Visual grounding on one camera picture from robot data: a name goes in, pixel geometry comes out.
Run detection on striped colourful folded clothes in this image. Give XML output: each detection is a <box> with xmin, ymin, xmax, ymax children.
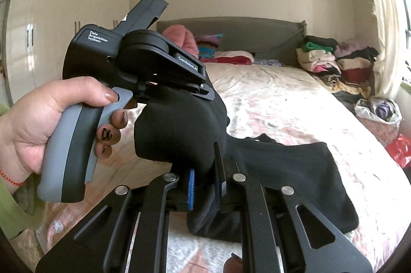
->
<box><xmin>194</xmin><ymin>33</ymin><xmax>223</xmax><ymax>59</ymax></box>

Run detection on folded clothes stack left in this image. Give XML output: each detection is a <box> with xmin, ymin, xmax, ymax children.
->
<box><xmin>296</xmin><ymin>35</ymin><xmax>341</xmax><ymax>75</ymax></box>

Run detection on pink quilt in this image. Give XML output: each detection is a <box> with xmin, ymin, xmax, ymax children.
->
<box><xmin>162</xmin><ymin>24</ymin><xmax>199</xmax><ymax>59</ymax></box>

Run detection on basket with purple clothes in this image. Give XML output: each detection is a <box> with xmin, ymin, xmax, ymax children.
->
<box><xmin>354</xmin><ymin>96</ymin><xmax>403</xmax><ymax>147</ymax></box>

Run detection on red plastic bag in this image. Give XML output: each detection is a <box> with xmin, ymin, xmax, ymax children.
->
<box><xmin>386</xmin><ymin>134</ymin><xmax>411</xmax><ymax>169</ymax></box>

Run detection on cream window curtain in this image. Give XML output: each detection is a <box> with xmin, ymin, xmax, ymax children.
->
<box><xmin>373</xmin><ymin>0</ymin><xmax>407</xmax><ymax>99</ymax></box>

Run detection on person left hand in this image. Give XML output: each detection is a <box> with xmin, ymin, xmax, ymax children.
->
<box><xmin>1</xmin><ymin>77</ymin><xmax>118</xmax><ymax>194</ymax></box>

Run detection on peach white chenille bedspread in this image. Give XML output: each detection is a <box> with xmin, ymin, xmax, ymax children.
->
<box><xmin>11</xmin><ymin>63</ymin><xmax>410</xmax><ymax>269</ymax></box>

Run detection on green sleeve left forearm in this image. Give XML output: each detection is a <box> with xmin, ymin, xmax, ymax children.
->
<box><xmin>1</xmin><ymin>104</ymin><xmax>45</xmax><ymax>240</ymax></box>

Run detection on grey bed headboard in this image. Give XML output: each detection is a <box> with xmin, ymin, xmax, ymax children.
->
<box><xmin>156</xmin><ymin>17</ymin><xmax>306</xmax><ymax>66</ymax></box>

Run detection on black printed t-shirt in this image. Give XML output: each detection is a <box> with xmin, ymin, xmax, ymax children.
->
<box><xmin>134</xmin><ymin>85</ymin><xmax>359</xmax><ymax>242</ymax></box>

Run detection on red white folded clothes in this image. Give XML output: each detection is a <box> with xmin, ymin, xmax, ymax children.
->
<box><xmin>200</xmin><ymin>50</ymin><xmax>254</xmax><ymax>66</ymax></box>

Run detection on cream built-in wardrobe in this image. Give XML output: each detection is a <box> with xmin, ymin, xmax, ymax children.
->
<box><xmin>5</xmin><ymin>0</ymin><xmax>129</xmax><ymax>102</ymax></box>

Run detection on folded clothes stack right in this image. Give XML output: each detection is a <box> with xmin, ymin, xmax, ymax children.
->
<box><xmin>315</xmin><ymin>40</ymin><xmax>379</xmax><ymax>112</ymax></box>

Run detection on folded clothes stack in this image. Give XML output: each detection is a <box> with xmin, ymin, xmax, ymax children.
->
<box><xmin>315</xmin><ymin>40</ymin><xmax>379</xmax><ymax>112</ymax></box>
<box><xmin>296</xmin><ymin>35</ymin><xmax>341</xmax><ymax>75</ymax></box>

